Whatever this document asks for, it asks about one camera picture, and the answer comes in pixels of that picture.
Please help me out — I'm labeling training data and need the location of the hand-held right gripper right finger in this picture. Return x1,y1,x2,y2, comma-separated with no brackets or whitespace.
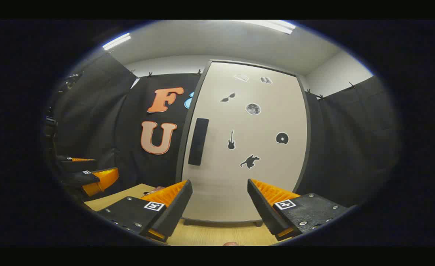
247,178,349,241

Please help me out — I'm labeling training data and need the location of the black door handle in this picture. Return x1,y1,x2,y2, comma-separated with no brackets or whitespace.
188,117,210,166

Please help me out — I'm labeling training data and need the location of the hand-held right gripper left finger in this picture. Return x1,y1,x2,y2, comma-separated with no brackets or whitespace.
96,179,194,243

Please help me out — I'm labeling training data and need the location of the grey cabinet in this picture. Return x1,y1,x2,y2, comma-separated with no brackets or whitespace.
176,59,311,227

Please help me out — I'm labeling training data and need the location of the white cabinet door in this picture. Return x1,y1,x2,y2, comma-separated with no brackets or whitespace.
182,61,309,222

